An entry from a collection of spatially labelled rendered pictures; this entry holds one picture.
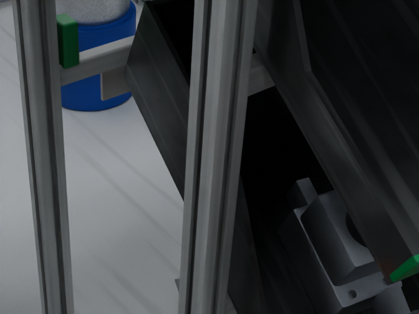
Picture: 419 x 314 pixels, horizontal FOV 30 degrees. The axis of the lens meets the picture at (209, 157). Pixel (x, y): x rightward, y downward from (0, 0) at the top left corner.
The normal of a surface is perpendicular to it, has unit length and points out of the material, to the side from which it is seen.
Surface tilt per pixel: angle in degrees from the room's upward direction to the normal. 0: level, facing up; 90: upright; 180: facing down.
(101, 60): 90
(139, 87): 90
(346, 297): 25
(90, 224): 0
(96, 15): 90
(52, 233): 90
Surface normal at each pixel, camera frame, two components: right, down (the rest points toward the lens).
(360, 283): 0.26, -0.50
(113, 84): 0.64, 0.49
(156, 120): -0.87, 0.26
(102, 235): 0.06, -0.80
